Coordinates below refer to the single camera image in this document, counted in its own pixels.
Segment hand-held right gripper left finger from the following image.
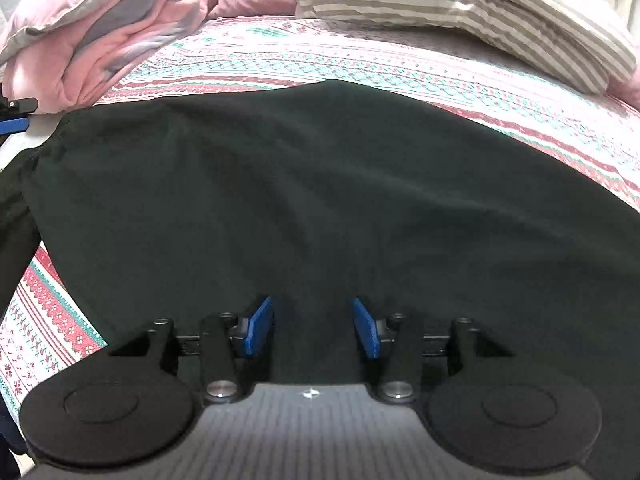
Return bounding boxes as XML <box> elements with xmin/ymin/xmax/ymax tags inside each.
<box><xmin>107</xmin><ymin>296</ymin><xmax>275</xmax><ymax>406</ymax></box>

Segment pink comforter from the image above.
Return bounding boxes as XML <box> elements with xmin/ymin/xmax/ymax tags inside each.
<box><xmin>0</xmin><ymin>0</ymin><xmax>212</xmax><ymax>114</ymax></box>

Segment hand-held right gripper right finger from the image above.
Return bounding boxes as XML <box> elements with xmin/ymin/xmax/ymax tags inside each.
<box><xmin>353</xmin><ymin>297</ymin><xmax>516</xmax><ymax>405</ymax></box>

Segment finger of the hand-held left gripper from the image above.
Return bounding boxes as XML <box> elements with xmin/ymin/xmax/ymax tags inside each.
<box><xmin>0</xmin><ymin>97</ymin><xmax>39</xmax><ymax>136</ymax></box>

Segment patterned bedsheet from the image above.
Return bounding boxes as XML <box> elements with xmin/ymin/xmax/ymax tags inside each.
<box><xmin>0</xmin><ymin>17</ymin><xmax>640</xmax><ymax>413</ymax></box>

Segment dark blue clothing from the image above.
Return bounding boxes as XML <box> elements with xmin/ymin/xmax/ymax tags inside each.
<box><xmin>0</xmin><ymin>385</ymin><xmax>27</xmax><ymax>461</ymax></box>

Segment striped folded duvet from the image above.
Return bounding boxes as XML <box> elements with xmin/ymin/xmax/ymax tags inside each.
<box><xmin>285</xmin><ymin>0</ymin><xmax>639</xmax><ymax>96</ymax></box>

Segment black pants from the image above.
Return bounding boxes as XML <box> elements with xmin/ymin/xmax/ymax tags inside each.
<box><xmin>0</xmin><ymin>79</ymin><xmax>640</xmax><ymax>396</ymax></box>

